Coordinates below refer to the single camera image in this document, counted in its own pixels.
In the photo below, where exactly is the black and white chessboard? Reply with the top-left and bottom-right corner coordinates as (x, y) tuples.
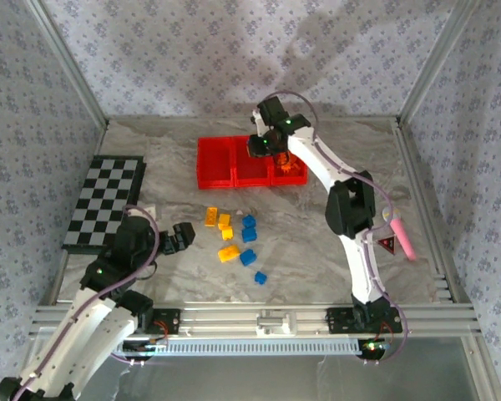
(61, 155), (147, 256)

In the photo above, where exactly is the red plastic bin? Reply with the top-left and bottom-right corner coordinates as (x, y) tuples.
(270, 137), (310, 187)
(196, 136), (236, 191)
(232, 135), (274, 189)

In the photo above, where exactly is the small circuit board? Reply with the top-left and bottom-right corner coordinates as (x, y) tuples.
(358, 338), (396, 360)
(123, 338), (170, 360)

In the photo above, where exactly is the red triangle warning sticker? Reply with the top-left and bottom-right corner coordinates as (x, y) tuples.
(375, 234), (397, 256)

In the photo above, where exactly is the pink marker pen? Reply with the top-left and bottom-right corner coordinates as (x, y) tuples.
(382, 206), (418, 262)

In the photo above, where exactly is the shiny metal panel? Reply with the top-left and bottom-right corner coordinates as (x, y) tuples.
(108, 354), (485, 401)

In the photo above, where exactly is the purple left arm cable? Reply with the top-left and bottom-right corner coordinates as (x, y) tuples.
(12, 204), (159, 401)

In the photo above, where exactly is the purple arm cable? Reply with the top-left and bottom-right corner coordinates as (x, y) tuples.
(273, 89), (410, 360)
(12, 204), (159, 401)

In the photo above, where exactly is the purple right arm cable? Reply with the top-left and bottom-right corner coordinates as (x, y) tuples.
(273, 89), (410, 360)

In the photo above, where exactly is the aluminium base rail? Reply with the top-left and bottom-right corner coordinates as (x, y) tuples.
(29, 302), (479, 338)

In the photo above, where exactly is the grey slotted cable duct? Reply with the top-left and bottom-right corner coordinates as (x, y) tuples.
(116, 337), (362, 357)

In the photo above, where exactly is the white rail bracket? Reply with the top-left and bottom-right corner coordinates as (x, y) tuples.
(255, 311), (296, 338)

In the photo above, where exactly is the aluminium frame post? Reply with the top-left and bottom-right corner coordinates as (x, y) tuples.
(398, 0), (483, 126)
(24, 0), (110, 129)

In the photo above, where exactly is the aluminium side rail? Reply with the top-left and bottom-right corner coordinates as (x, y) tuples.
(395, 119), (458, 304)

